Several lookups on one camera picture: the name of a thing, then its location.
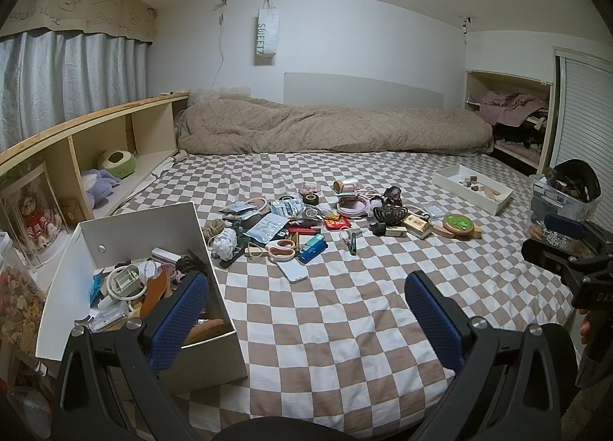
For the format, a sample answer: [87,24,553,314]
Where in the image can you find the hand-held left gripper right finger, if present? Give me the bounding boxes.
[405,271,561,441]

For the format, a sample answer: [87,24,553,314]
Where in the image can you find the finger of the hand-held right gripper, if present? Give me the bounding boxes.
[543,212,589,238]
[521,239,575,277]

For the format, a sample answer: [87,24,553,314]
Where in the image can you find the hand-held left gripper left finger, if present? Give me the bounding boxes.
[52,271,211,441]

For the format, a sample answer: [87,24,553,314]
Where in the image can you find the round cork coaster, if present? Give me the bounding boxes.
[443,213,475,234]

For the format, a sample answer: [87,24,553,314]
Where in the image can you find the white storage box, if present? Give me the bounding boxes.
[36,202,249,394]

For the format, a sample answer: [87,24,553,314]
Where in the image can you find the clear plastic snack container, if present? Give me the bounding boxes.
[0,230,49,360]

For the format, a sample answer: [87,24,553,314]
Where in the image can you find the clear plastic storage bin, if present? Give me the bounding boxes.
[529,173,602,231]

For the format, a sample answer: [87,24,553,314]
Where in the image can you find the brown flat insole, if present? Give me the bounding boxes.
[140,269,170,322]

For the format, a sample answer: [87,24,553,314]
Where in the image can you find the black curved plastic item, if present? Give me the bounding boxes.
[551,158,602,205]

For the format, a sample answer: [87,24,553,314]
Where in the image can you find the checkered bed sheet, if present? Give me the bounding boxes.
[110,151,590,441]

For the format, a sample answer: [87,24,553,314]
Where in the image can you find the white round mirror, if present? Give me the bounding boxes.
[104,265,147,303]

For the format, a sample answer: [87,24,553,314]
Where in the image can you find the white lace cloth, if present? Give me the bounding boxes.
[211,229,239,262]

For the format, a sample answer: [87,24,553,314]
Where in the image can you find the gold box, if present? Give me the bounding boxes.
[400,213,434,241]

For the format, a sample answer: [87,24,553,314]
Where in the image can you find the pink scissors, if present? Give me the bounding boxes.
[265,239,297,263]

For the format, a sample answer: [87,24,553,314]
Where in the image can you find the white louvred door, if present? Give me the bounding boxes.
[551,48,613,183]

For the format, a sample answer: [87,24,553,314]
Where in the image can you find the white phone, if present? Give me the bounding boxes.
[275,259,310,284]

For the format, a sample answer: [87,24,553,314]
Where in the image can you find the white shallow tray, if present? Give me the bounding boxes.
[433,164,514,216]

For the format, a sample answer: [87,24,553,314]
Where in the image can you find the large blue white foil pouch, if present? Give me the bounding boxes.
[243,212,290,243]

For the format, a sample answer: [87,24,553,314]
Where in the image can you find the pink clothes pile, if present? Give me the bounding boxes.
[480,91,549,128]

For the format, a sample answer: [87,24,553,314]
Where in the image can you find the pink round compact mirror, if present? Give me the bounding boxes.
[336,196,370,218]

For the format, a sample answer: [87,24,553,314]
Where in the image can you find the blue stapler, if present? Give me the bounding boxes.
[298,237,329,264]

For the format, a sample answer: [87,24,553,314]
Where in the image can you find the blue printed mask packet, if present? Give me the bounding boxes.
[269,199,305,220]

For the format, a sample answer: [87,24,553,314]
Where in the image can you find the purple plush toy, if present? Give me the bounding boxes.
[80,168,121,209]

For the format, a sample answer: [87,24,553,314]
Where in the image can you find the wooden closet shelf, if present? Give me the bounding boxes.
[464,70,554,174]

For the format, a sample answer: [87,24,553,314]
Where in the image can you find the green avocado plush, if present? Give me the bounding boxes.
[97,149,138,179]

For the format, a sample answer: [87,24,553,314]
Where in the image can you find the wooden bedside shelf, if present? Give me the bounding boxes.
[0,92,191,279]

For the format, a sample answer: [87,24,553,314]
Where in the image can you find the beige quilt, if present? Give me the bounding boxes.
[175,89,494,157]

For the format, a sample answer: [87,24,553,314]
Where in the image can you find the grey curtain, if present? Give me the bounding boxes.
[0,31,149,152]

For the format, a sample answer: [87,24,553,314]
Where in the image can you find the white hanging paper bag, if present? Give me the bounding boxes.
[257,0,279,66]

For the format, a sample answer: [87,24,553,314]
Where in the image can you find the beige printed curtain valance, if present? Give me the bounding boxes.
[0,0,159,39]

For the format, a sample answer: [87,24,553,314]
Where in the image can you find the dark hair tie bundle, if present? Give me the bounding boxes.
[175,254,209,276]

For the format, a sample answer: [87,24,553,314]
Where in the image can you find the black coiled cable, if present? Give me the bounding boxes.
[372,205,408,226]

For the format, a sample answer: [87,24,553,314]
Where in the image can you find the white wall cable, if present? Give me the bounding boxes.
[206,0,229,87]

